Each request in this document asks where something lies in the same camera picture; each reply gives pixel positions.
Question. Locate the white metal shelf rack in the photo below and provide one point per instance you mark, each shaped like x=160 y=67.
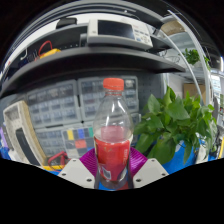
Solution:
x=196 y=56

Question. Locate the dark overhead shelf unit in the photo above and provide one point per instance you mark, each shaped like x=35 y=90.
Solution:
x=100 y=61

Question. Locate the clear organizer with coloured parts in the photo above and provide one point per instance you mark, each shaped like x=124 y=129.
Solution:
x=78 y=143

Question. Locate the green potted plant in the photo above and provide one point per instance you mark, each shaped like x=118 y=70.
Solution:
x=175 y=123

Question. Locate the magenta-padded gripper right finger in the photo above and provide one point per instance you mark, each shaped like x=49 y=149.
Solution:
x=150 y=171

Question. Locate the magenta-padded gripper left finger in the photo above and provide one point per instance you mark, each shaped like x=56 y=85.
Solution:
x=73 y=171

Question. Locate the clear bottle with red label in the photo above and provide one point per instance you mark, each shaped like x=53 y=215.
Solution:
x=111 y=156

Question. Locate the grey small-parts drawer cabinet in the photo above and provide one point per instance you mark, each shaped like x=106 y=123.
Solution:
x=88 y=96
x=50 y=141
x=53 y=105

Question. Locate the white dotted tray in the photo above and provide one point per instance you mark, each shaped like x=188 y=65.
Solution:
x=20 y=115

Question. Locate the yellow multimeter with red leads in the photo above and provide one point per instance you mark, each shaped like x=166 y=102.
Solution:
x=56 y=158

